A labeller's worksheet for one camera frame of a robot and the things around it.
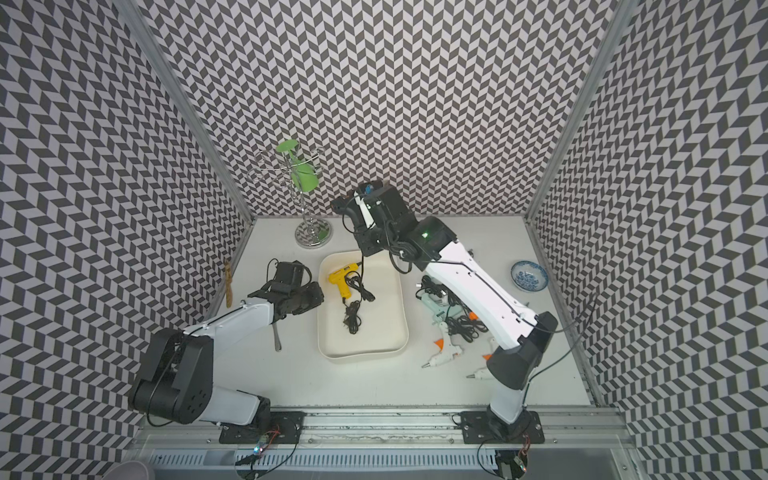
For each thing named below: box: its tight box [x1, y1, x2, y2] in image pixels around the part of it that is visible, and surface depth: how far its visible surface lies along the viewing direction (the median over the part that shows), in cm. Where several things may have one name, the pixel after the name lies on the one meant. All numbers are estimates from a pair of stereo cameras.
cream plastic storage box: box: [317, 250, 410, 361], surface depth 91 cm
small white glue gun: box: [466, 354, 492, 379], surface depth 82 cm
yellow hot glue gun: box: [328, 263, 359, 299], surface depth 101 cm
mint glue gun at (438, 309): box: [420, 293, 464, 323], surface depth 93 cm
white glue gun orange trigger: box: [421, 322, 463, 368], surface depth 86 cm
